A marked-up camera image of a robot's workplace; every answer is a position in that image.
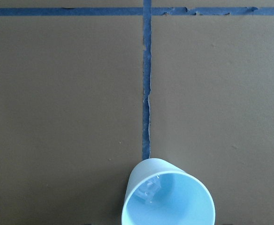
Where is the light blue cup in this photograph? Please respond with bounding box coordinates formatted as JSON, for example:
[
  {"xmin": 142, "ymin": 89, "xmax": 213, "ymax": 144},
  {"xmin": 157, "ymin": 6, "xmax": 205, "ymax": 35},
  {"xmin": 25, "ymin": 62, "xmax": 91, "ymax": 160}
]
[{"xmin": 121, "ymin": 158, "xmax": 216, "ymax": 225}]

